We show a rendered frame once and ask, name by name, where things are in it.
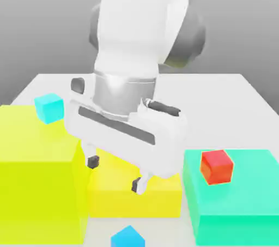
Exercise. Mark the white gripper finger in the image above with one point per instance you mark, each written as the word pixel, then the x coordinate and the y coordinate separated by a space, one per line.
pixel 92 157
pixel 140 182

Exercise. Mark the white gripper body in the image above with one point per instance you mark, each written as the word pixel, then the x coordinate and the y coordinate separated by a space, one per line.
pixel 122 140

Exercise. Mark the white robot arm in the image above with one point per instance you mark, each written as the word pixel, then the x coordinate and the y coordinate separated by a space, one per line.
pixel 133 33

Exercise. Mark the small blue cube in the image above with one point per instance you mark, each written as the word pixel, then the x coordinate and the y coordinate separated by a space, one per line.
pixel 127 238

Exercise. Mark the small cyan cube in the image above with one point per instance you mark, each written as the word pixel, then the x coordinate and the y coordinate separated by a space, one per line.
pixel 49 108

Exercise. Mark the small red cube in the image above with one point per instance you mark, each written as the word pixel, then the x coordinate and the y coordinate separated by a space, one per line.
pixel 216 167

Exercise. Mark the large lime yellow box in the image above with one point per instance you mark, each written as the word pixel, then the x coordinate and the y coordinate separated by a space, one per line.
pixel 37 175

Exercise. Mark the large turquoise box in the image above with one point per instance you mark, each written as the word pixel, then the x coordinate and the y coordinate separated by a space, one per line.
pixel 237 199

